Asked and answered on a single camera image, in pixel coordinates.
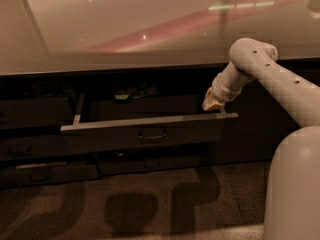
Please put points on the glossy beige countertop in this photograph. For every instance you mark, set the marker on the glossy beige countertop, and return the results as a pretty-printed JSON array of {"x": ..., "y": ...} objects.
[{"x": 60, "y": 36}]

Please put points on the green snack bag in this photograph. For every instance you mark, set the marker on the green snack bag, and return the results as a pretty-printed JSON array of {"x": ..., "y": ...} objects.
[{"x": 135, "y": 92}]

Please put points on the dark drawer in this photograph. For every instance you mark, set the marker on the dark drawer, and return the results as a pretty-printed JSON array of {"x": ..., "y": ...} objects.
[
  {"x": 50, "y": 174},
  {"x": 124, "y": 163},
  {"x": 142, "y": 123},
  {"x": 36, "y": 112},
  {"x": 32, "y": 147}
]

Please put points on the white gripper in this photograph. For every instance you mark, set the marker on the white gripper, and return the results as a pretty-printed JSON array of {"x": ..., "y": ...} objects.
[{"x": 222, "y": 88}]

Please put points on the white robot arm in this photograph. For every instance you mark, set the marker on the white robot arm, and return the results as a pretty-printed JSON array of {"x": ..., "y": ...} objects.
[{"x": 292, "y": 209}]

